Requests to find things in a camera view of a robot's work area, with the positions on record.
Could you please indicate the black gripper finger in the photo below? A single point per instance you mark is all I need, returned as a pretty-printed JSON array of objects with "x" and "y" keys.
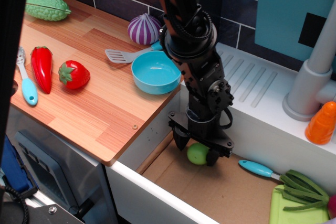
[
  {"x": 212, "y": 157},
  {"x": 181, "y": 138}
]

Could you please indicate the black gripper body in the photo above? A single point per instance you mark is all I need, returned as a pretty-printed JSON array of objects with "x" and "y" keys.
[{"x": 206, "y": 132}]

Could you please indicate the green toy pear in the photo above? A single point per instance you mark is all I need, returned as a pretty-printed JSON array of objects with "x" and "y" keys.
[{"x": 197, "y": 153}]

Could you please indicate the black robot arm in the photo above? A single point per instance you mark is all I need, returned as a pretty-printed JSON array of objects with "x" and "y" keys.
[{"x": 189, "y": 39}]

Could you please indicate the blue plastic bowl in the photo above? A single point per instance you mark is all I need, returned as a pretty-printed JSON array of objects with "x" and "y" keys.
[{"x": 154, "y": 73}]

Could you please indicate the green leafy toy vegetable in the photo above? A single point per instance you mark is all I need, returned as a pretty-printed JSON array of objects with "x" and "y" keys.
[{"x": 301, "y": 189}]

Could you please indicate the orange toy carrot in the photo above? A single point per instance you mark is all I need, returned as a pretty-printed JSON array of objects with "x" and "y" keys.
[{"x": 321, "y": 127}]

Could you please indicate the purple striped toy onion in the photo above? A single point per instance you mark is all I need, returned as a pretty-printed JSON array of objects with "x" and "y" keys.
[{"x": 144, "y": 29}]

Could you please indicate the grey toy faucet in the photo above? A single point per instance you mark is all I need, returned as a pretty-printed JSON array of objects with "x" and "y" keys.
[{"x": 313, "y": 86}]

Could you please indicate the grey toy oven door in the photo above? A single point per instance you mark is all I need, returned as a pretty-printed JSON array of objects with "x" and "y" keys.
[{"x": 68, "y": 177}]

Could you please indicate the light green cutting board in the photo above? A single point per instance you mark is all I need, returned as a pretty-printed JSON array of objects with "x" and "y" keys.
[{"x": 278, "y": 215}]

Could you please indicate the red toy strawberry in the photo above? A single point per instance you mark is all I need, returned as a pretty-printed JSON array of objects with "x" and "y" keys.
[{"x": 73, "y": 74}]

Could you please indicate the pink toy at edge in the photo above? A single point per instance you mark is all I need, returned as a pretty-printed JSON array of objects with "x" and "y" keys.
[{"x": 331, "y": 207}]

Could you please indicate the teal box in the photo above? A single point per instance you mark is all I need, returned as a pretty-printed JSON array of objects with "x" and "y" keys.
[{"x": 290, "y": 27}]

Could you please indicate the red toy chili pepper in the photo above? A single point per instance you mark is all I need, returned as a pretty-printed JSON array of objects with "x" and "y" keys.
[{"x": 41, "y": 63}]

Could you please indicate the blue clamp lower left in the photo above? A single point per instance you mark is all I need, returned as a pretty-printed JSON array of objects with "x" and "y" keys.
[{"x": 16, "y": 174}]

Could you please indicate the green toy bitter gourd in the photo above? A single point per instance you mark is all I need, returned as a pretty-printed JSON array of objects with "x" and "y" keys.
[{"x": 49, "y": 10}]

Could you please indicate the blue handled utensil in sink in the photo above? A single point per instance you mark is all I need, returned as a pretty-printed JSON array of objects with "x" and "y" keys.
[{"x": 259, "y": 169}]

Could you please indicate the grey spatula blue handle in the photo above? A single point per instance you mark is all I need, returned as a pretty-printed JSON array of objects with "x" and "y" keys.
[{"x": 116, "y": 56}]

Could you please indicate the grey pasta spoon blue handle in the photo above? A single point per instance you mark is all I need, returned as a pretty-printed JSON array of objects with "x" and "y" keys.
[{"x": 29, "y": 89}]

